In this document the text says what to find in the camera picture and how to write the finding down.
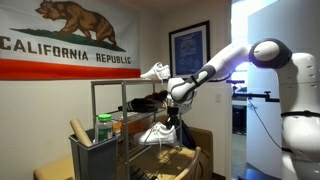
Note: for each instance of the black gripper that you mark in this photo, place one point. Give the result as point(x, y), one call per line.
point(173, 112)

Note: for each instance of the white sneaker with lace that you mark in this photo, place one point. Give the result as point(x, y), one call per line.
point(160, 135)

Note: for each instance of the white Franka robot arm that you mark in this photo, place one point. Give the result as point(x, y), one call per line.
point(300, 100)

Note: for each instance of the gray metal shoe rack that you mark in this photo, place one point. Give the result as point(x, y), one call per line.
point(125, 110)

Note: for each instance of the black backpack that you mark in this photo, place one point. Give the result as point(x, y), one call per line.
point(188, 135)

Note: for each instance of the dark sneaker white sole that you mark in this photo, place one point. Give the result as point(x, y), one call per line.
point(156, 96)

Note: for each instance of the black sandal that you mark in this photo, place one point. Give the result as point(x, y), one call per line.
point(140, 105)

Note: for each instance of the wooden chair back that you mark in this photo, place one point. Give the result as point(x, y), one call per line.
point(193, 166)

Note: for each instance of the black rounded object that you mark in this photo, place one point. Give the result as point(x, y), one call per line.
point(140, 173)

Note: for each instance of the green lid clear bottle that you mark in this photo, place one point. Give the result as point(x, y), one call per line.
point(104, 130)

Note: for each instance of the black framed blue picture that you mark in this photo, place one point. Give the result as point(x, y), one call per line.
point(188, 50)

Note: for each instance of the gray plastic bin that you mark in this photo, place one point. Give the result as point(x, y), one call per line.
point(96, 160)

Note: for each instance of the brown cardboard tube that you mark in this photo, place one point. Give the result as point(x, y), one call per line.
point(80, 131)

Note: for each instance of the California Republic flag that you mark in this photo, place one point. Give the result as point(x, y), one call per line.
point(66, 33)

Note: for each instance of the white light switch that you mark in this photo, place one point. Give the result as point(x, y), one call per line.
point(218, 97)

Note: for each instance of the black camera stand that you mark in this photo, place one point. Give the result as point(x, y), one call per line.
point(256, 96)

